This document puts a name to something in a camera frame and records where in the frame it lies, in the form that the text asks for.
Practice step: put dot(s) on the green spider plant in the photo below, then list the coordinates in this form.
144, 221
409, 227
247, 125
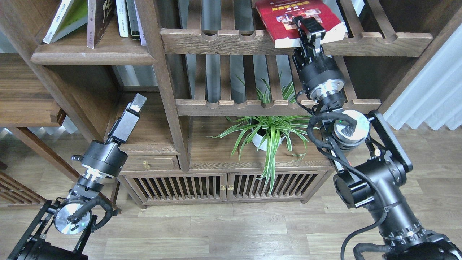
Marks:
272, 129

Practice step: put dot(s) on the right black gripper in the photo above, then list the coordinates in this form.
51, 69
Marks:
319, 74

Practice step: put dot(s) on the dark maroon book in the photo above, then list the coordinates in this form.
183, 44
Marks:
100, 13

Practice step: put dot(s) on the dark green upright book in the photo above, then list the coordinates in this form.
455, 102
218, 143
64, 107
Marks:
133, 22

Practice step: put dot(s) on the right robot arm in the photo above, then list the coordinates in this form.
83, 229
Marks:
370, 163

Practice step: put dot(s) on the yellow green book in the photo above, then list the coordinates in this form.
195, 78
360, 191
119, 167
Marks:
71, 14

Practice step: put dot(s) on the wooden side table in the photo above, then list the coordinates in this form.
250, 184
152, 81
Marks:
40, 162

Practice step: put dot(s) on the white plant pot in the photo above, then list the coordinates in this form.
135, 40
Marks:
260, 143

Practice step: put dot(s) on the red book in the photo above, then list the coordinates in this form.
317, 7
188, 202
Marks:
277, 16

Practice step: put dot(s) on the white curtain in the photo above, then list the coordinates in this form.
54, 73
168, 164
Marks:
434, 97

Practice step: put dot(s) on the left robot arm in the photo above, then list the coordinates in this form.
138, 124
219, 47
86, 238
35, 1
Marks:
83, 211

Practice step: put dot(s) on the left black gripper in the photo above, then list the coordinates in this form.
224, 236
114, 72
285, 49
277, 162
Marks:
105, 160

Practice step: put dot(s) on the brass drawer knob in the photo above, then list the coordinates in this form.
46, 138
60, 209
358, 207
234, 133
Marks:
146, 165

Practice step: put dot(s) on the wooden slatted chair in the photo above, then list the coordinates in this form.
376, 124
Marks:
15, 194

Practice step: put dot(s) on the dark wooden bookshelf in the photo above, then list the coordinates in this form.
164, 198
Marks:
209, 60

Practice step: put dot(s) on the thin white upright book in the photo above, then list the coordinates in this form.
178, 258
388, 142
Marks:
141, 32

